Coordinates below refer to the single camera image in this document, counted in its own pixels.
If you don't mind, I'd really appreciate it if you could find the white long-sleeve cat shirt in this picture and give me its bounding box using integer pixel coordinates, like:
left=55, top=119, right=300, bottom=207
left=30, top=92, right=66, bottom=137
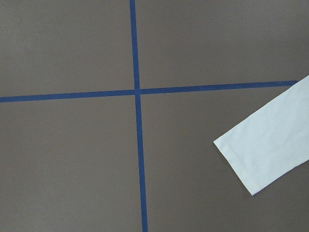
left=213, top=77, right=309, bottom=195

